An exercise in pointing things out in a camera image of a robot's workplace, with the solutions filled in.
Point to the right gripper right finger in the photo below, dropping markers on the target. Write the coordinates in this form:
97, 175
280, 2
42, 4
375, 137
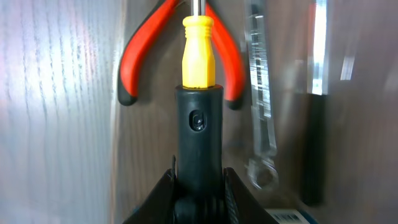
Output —
241, 206

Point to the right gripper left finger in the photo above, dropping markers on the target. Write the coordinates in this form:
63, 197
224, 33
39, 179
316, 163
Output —
158, 207

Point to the white blue cardboard box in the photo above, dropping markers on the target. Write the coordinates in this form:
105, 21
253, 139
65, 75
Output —
291, 216

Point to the black yellow screwdriver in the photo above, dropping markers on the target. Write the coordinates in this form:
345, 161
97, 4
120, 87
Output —
199, 107

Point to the silver wrench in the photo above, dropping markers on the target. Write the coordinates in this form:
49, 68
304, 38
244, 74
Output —
261, 168

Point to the clear plastic container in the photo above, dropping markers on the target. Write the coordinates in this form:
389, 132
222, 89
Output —
70, 153

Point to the small hammer black handle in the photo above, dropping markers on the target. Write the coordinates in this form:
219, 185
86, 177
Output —
313, 171

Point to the red handled pliers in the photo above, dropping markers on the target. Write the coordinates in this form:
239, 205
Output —
136, 62

